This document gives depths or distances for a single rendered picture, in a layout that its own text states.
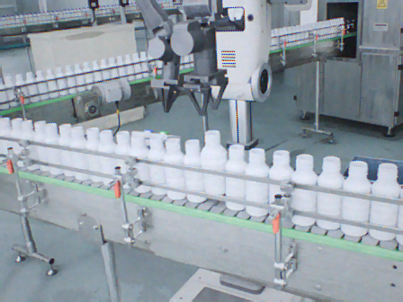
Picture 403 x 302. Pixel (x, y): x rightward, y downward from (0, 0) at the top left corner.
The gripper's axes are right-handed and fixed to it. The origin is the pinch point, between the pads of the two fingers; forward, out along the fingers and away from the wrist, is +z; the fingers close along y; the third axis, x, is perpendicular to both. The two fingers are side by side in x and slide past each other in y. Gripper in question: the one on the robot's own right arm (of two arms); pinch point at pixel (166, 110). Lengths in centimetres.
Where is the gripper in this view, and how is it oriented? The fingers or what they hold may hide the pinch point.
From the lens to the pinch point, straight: 142.3
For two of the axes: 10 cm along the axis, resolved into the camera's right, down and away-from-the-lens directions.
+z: -1.1, 9.9, 0.5
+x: 5.0, 0.1, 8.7
